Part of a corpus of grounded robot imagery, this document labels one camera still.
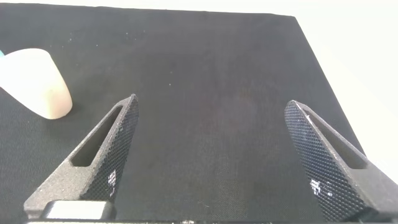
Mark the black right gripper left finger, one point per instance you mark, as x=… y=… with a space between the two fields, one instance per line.
x=77 y=183

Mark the teal plastic cup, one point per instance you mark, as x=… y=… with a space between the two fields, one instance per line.
x=1 y=54

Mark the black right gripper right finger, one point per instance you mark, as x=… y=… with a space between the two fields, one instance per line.
x=326 y=161

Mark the black table cloth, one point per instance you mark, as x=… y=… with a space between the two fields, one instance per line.
x=211 y=93

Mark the white plastic cup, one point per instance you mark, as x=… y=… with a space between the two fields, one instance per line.
x=34 y=81

